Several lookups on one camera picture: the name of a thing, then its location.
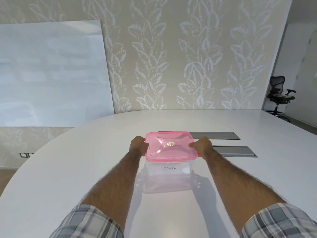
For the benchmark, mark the person's right hand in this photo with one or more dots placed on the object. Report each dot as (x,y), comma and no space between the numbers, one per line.
(203,144)

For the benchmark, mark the person's left hand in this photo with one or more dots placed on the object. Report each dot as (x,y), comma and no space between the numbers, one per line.
(137,143)

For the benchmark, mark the person's left thumb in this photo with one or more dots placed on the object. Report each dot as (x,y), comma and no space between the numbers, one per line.
(146,145)

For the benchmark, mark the person's right thumb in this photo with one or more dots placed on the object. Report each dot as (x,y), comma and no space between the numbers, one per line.
(193,145)

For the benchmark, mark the pink plastic container lid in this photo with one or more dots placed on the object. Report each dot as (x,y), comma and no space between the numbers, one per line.
(170,149)

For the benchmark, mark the person's right forearm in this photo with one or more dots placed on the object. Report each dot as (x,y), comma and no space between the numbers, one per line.
(230,183)

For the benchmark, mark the person's left forearm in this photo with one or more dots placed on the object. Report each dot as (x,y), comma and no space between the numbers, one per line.
(116,185)

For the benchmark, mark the clear plastic food container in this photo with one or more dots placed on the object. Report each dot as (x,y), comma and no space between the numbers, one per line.
(168,178)

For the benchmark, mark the plaid left shirt sleeve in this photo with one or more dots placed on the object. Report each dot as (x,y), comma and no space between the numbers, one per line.
(86,224)

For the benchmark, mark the plaid shirt sleeve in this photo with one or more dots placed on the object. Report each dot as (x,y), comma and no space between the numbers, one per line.
(86,224)
(279,223)

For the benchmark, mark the black office chair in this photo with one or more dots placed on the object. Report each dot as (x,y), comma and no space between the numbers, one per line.
(281,96)

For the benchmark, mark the plaid right shirt sleeve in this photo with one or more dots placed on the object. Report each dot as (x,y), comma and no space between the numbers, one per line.
(279,223)

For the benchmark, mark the white glass whiteboard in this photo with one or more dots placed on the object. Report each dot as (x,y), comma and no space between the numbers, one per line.
(54,71)

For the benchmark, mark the white door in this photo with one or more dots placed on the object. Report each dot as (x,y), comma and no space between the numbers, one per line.
(301,76)

